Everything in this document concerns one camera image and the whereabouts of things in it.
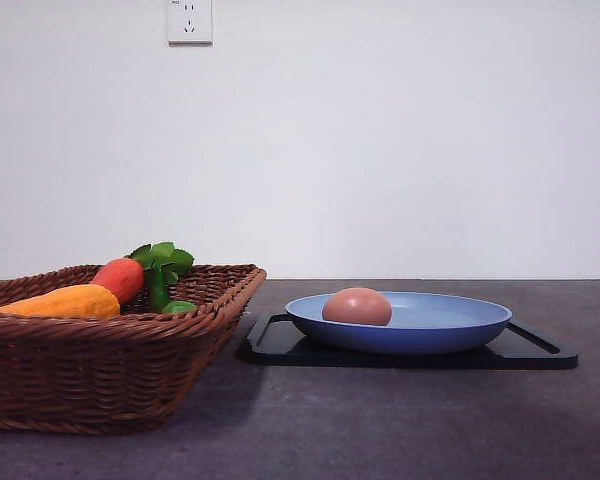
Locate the green leafy toy vegetable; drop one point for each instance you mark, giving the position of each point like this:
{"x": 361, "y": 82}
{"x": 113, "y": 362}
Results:
{"x": 163, "y": 263}

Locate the blue plate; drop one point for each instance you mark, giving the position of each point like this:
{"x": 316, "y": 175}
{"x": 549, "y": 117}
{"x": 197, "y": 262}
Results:
{"x": 418, "y": 323}

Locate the black tray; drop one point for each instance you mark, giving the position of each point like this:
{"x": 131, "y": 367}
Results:
{"x": 275, "y": 341}

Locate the yellow orange toy vegetable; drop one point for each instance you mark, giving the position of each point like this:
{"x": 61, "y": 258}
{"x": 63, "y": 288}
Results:
{"x": 71, "y": 301}

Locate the white wall socket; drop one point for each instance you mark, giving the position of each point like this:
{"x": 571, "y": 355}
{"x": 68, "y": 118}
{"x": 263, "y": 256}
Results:
{"x": 190, "y": 23}

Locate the brown egg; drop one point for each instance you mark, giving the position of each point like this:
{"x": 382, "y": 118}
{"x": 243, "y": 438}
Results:
{"x": 357, "y": 305}

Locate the orange toy carrot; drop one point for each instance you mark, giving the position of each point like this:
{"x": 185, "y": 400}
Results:
{"x": 123, "y": 276}

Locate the brown wicker basket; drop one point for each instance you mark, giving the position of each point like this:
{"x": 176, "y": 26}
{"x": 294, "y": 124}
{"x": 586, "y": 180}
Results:
{"x": 125, "y": 374}

